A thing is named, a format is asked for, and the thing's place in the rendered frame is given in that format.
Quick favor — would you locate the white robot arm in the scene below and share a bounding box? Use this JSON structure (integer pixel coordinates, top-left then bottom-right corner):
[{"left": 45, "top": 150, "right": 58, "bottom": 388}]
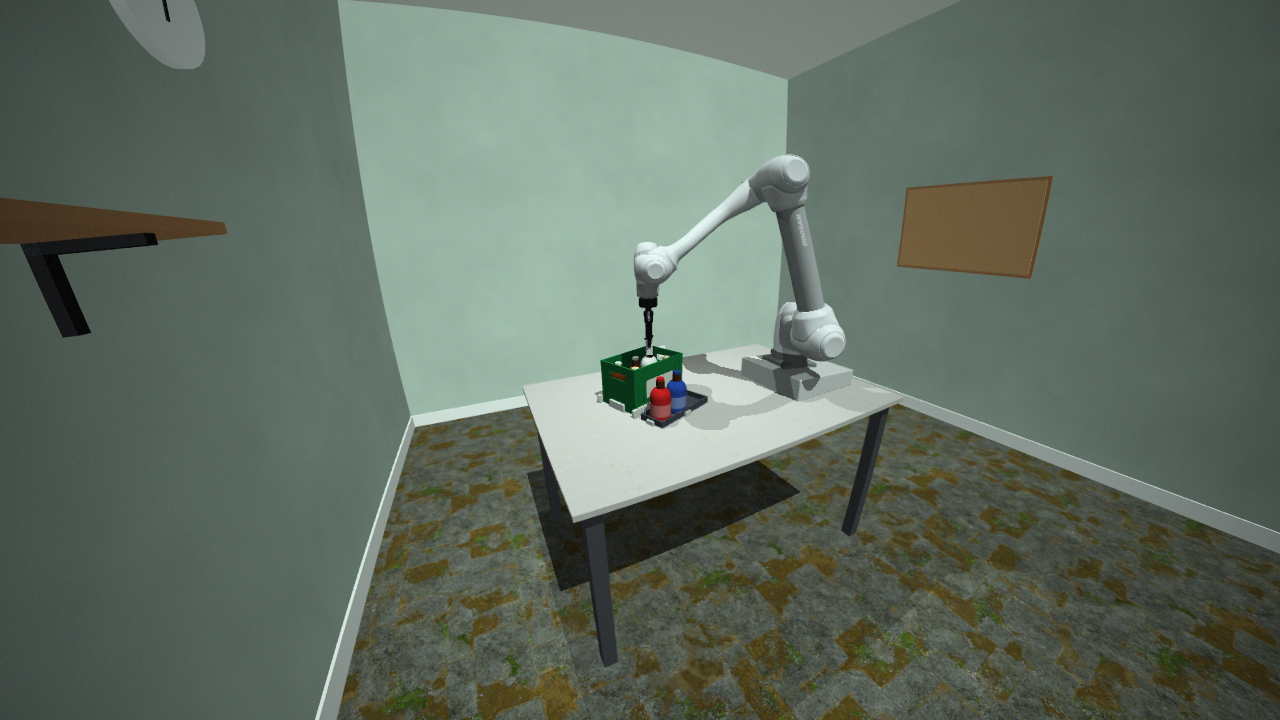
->
[{"left": 634, "top": 155, "right": 846, "bottom": 370}]

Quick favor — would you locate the red bottle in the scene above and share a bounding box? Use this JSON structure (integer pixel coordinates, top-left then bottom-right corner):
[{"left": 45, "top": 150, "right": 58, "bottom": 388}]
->
[{"left": 650, "top": 377, "right": 671, "bottom": 421}]

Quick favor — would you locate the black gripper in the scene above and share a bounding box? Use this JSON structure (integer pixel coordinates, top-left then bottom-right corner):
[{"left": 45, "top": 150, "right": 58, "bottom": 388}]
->
[{"left": 639, "top": 299, "right": 658, "bottom": 355}]

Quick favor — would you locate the blue bottle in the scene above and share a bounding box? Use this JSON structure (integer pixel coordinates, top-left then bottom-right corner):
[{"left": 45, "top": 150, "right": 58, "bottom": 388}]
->
[{"left": 666, "top": 370, "right": 687, "bottom": 414}]

